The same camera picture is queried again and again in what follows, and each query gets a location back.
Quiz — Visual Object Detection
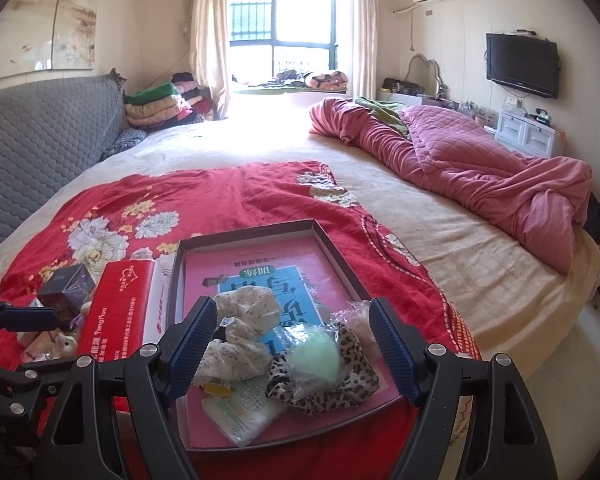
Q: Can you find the red tissue pack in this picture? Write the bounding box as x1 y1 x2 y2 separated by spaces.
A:
76 260 174 362

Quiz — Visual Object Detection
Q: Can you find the black square box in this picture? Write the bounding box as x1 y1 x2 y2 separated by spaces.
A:
39 264 106 319

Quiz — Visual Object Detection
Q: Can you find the leopard print scrunchie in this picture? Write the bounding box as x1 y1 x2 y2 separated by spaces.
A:
266 322 381 417

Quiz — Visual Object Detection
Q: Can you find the barred window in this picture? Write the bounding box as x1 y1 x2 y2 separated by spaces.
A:
228 0 339 89

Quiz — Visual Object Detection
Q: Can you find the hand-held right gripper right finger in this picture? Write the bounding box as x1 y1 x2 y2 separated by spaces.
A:
368 297 559 480

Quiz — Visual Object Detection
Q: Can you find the red floral blanket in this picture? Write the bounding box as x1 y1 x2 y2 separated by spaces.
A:
0 161 482 480

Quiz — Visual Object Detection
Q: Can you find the floral wall painting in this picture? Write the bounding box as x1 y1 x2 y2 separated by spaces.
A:
0 0 99 84

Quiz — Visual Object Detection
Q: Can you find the curved frame mirror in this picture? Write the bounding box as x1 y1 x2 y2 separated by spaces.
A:
407 52 449 99

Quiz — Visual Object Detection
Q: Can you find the round bed with cream sheet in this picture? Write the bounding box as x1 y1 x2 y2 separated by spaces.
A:
0 95 600 382

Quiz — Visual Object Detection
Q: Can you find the pink puff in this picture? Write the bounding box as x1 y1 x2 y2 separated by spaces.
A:
332 300 377 332

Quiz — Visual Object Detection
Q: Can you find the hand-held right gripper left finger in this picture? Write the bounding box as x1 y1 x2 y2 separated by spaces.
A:
42 296 219 480

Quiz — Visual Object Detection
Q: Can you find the black television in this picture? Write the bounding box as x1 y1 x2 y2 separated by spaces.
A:
486 32 561 100

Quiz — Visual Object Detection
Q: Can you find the grey quilted headboard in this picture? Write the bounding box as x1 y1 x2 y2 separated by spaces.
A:
0 75 127 267

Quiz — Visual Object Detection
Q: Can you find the white drawer cabinet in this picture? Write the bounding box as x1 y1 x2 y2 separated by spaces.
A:
495 107 566 159

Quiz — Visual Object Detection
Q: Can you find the green blanket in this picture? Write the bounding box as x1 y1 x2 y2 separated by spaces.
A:
355 96 412 141

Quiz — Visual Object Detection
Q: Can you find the cream curtain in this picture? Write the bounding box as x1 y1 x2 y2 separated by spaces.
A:
347 0 382 102
190 0 231 122

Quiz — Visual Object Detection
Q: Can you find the pink cardboard box tray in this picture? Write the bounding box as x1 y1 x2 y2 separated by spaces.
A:
166 219 433 456

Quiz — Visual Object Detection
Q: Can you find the floral blanket on windowsill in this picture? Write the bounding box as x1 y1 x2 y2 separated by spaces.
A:
302 70 349 92

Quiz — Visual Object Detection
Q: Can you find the beige plush toy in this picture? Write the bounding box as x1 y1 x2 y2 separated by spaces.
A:
22 310 94 364

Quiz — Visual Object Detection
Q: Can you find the white tissue packet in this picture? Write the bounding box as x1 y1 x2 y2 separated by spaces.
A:
200 379 289 449

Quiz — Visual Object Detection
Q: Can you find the cluttered white dresser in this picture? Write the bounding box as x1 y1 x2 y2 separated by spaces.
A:
380 77 499 129

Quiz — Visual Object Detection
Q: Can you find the pile of folded clothes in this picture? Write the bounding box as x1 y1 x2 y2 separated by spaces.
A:
122 71 217 134

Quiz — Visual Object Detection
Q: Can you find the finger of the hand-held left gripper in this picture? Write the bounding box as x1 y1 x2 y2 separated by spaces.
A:
0 355 79 413
0 290 61 334

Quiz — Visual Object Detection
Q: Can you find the dark patterned pillow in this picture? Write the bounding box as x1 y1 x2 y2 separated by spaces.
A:
100 127 149 161

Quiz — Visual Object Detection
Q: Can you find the green puff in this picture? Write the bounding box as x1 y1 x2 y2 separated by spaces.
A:
272 322 354 401

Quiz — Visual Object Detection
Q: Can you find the white floral scrunchie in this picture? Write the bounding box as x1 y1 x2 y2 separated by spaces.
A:
195 291 281 387

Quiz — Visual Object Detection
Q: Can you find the pink quilt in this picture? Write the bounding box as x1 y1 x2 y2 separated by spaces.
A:
307 97 594 274

